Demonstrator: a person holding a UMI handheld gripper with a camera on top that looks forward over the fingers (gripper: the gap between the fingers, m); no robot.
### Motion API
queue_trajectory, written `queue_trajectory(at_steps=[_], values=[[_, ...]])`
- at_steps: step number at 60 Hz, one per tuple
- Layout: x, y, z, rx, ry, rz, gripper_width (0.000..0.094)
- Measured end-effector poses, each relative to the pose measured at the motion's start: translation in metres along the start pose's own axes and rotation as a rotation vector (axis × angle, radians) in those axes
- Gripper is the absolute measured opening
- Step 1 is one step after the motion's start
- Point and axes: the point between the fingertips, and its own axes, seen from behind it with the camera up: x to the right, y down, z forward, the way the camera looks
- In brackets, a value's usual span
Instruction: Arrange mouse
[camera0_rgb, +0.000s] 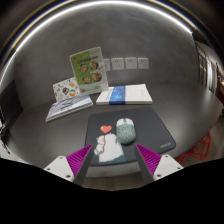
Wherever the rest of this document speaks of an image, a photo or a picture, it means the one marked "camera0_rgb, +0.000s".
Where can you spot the white book with blue stripe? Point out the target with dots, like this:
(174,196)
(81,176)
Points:
(125,94)

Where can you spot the green and white computer mouse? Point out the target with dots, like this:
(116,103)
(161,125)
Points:
(126,131)

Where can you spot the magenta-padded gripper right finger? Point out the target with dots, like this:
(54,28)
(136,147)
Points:
(150,160)

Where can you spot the dark cartoon print mouse pad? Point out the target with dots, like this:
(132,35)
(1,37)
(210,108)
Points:
(150,128)

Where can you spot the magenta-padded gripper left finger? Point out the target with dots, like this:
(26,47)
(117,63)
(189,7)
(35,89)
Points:
(78,160)

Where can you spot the white wall sockets group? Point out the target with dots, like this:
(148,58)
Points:
(130,63)

